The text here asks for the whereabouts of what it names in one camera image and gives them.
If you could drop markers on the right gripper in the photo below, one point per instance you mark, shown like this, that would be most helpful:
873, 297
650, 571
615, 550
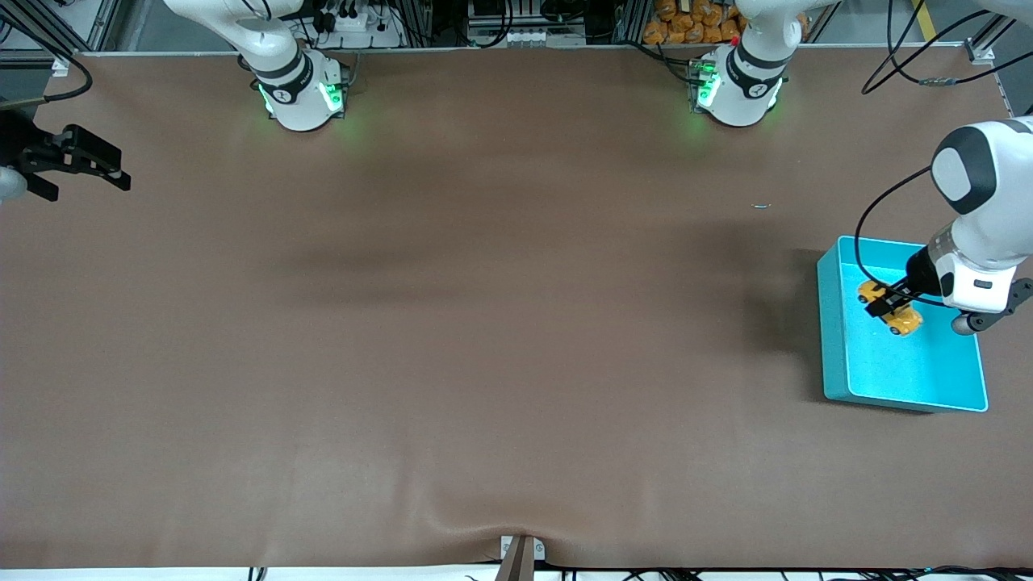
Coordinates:
18, 145

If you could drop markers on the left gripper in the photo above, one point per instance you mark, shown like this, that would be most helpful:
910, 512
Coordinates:
919, 278

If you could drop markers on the yellow beetle toy car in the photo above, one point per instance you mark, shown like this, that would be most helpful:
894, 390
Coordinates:
904, 323

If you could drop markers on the teal plastic bin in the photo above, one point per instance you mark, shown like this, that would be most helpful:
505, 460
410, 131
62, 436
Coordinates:
904, 363

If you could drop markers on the white power strip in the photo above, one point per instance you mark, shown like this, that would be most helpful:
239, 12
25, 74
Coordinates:
355, 20

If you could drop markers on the orange packets pile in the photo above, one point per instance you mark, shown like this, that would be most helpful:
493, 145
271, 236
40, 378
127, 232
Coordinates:
694, 20

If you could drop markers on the brown table mat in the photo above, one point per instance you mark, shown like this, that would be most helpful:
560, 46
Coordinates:
516, 403

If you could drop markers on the white terminal block unit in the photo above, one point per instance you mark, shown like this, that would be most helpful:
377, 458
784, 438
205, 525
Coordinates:
524, 36

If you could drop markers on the aluminium frame post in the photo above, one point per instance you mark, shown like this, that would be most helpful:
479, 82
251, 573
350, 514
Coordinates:
980, 52
63, 66

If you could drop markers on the metal clamp bracket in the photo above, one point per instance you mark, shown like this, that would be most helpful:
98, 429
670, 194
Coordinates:
522, 557

